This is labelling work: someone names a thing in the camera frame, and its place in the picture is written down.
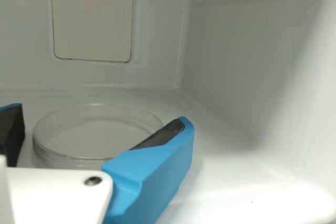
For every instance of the petri dish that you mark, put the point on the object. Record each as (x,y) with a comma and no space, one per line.
(92,134)

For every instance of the white incubator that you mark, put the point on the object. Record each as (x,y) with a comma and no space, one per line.
(236,51)

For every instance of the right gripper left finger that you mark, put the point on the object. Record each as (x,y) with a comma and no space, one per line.
(11,124)

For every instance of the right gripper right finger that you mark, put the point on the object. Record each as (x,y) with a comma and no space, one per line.
(152,176)

